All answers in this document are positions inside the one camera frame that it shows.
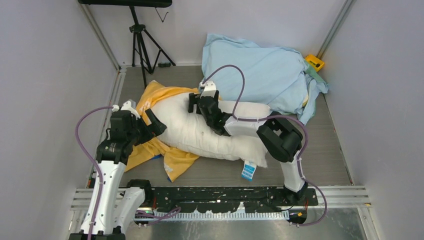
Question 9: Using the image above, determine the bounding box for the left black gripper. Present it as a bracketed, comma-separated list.
[127, 109, 166, 146]

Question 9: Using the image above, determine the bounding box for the white pillow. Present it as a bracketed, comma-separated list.
[151, 92, 268, 182]

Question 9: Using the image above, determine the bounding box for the orange pillowcase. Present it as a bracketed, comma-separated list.
[124, 80, 200, 182]

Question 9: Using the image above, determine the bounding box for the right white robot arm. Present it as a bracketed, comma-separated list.
[188, 93, 309, 205]

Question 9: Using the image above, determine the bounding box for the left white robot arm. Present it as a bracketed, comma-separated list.
[69, 106, 167, 240]

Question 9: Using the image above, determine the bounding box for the light blue cloth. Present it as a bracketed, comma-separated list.
[201, 33, 329, 124]

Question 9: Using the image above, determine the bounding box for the yellow box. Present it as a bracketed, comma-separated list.
[304, 54, 325, 72]

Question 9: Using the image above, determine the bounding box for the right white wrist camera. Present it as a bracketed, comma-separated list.
[199, 80, 217, 97]

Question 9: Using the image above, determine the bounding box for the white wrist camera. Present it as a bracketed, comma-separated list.
[199, 80, 217, 97]
[112, 99, 141, 119]

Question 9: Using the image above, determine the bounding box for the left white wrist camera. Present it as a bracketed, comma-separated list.
[112, 99, 141, 119]

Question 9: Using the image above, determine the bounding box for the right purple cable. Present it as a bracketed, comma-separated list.
[200, 64, 329, 228]

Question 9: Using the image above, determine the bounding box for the purple cable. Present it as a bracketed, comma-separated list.
[200, 64, 329, 228]
[74, 105, 182, 240]

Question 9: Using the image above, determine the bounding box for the black camera tripod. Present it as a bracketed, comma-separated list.
[129, 6, 176, 88]

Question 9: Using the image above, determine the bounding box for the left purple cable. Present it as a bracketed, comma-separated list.
[74, 105, 182, 240]

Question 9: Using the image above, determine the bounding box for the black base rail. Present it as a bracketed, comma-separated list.
[71, 185, 372, 223]

